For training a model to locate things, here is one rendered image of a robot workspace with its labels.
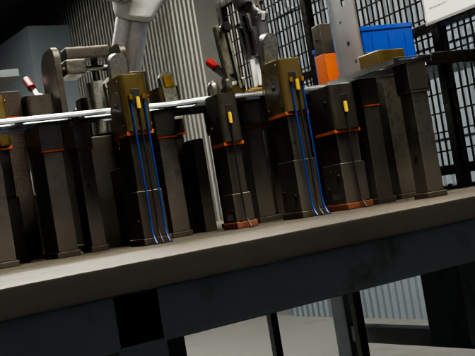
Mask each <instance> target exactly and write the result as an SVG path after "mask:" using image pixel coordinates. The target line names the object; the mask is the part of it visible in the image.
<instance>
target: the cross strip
mask: <svg viewBox="0 0 475 356"><path fill-rule="evenodd" d="M431 55H433V54H420V55H412V56H404V57H395V58H393V59H389V60H387V61H384V62H381V63H379V64H376V65H373V66H370V67H367V68H366V69H362V70H359V71H357V72H354V73H351V74H349V75H346V76H343V77H340V78H338V79H335V80H332V81H330V82H327V85H334V84H339V83H343V82H348V81H355V80H358V79H362V78H376V79H378V78H381V77H384V76H388V75H390V74H393V67H394V66H397V65H400V64H403V63H406V62H412V61H425V63H426V62H428V61H431V57H430V56H431ZM407 57H416V58H411V59H402V58H407ZM378 69H380V70H378ZM351 79H353V80H351Z"/></svg>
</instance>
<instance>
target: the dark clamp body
mask: <svg viewBox="0 0 475 356"><path fill-rule="evenodd" d="M21 104H22V108H23V117H31V116H38V115H46V114H55V109H54V101H53V96H52V94H42V95H28V96H25V97H23V98H22V99H21ZM29 161H30V168H31V174H32V178H33V187H34V192H35V195H34V198H35V206H36V211H37V219H38V225H39V229H40V238H41V242H42V251H43V253H45V254H46V250H45V241H44V237H43V231H42V223H41V218H40V209H39V205H38V200H37V192H36V187H35V178H34V174H33V165H32V160H30V158H29Z"/></svg>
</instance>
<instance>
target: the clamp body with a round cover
mask: <svg viewBox="0 0 475 356"><path fill-rule="evenodd" d="M5 102H6V101H5V99H4V96H3V95H0V119H7V115H6V106H5ZM0 142H1V150H2V159H1V166H2V170H3V175H4V184H5V189H6V197H7V202H8V210H9V215H10V220H11V229H12V233H13V242H14V247H15V252H16V260H19V263H25V262H29V261H31V260H30V256H28V250H27V246H26V240H25V231H24V227H23V219H22V214H21V209H20V201H19V197H18V196H16V188H15V183H14V178H13V170H12V165H11V156H10V152H9V151H10V150H11V149H13V148H12V145H11V138H10V134H6V135H0Z"/></svg>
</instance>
